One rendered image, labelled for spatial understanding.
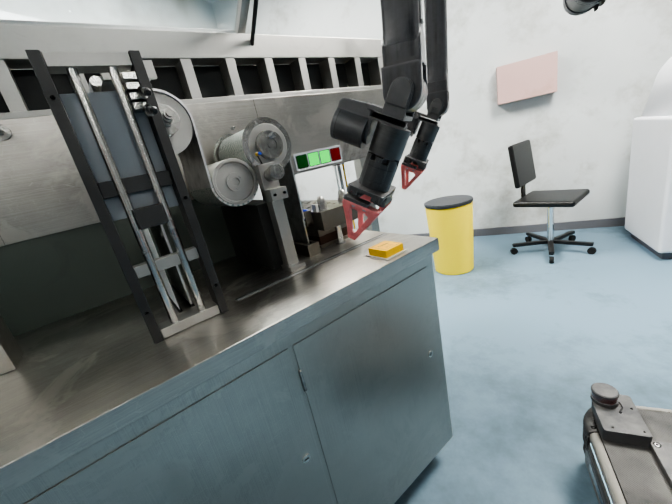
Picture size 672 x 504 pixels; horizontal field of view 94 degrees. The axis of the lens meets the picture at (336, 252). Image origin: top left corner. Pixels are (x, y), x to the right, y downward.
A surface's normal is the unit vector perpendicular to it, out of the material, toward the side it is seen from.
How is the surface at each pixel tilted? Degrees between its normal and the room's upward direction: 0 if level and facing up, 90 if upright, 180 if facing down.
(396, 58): 90
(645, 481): 0
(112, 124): 90
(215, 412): 90
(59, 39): 90
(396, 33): 77
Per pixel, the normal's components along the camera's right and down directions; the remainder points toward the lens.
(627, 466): -0.20, -0.93
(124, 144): 0.61, 0.12
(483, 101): -0.38, 0.36
